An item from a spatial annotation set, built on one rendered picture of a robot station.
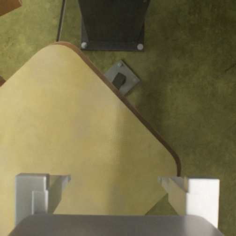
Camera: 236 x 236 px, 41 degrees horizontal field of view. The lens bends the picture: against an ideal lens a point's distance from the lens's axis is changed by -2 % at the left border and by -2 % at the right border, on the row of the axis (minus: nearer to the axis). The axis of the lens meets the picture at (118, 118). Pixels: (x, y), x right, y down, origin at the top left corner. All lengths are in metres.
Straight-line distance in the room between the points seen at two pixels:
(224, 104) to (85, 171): 0.80
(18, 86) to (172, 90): 0.74
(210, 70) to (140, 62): 0.27
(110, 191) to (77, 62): 0.24
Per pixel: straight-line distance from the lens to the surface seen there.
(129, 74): 1.20
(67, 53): 0.59
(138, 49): 1.21
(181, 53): 1.25
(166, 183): 0.16
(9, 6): 0.53
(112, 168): 0.58
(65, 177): 0.17
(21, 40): 1.28
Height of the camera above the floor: 1.19
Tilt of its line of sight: 88 degrees down
